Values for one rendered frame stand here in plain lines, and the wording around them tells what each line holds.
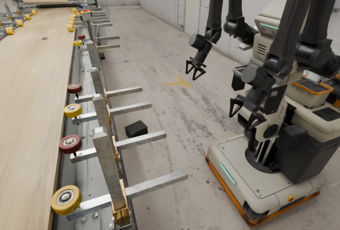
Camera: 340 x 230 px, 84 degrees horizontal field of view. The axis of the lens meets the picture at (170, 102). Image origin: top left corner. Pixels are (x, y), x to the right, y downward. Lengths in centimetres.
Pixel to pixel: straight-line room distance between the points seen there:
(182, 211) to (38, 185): 110
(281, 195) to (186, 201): 66
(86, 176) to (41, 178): 35
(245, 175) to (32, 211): 126
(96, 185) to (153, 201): 71
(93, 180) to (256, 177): 108
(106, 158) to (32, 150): 46
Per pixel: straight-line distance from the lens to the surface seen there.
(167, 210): 164
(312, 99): 136
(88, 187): 107
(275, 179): 161
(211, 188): 176
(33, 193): 79
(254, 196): 147
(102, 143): 49
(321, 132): 132
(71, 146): 86
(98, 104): 72
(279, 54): 72
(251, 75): 68
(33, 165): 87
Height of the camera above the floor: 147
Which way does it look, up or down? 34 degrees down
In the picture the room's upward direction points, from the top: straight up
